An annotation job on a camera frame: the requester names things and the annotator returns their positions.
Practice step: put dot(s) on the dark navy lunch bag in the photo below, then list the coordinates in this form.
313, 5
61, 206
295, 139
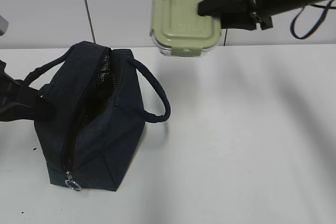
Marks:
103, 98

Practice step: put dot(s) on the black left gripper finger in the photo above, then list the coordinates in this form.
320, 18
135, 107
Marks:
21, 102

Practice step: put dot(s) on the green lid glass container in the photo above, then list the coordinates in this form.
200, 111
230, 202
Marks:
178, 30

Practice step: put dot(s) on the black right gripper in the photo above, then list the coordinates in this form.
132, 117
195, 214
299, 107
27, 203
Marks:
249, 13

